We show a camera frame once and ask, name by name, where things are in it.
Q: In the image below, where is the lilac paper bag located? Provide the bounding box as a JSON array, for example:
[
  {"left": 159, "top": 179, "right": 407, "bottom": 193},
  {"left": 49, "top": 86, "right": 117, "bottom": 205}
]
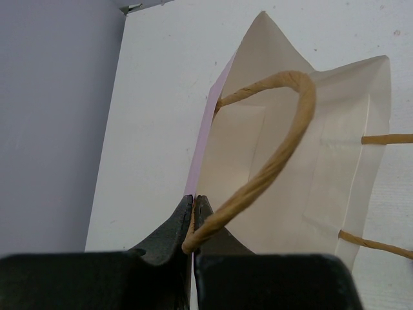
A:
[{"left": 186, "top": 12, "right": 391, "bottom": 280}]

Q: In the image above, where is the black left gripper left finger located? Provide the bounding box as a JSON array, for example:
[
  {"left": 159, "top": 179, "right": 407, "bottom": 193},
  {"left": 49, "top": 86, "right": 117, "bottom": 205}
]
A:
[{"left": 1, "top": 195, "right": 194, "bottom": 309}]

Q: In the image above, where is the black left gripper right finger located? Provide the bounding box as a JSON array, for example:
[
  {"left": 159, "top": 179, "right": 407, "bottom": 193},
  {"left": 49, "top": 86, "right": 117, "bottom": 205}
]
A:
[{"left": 192, "top": 194, "right": 364, "bottom": 310}]

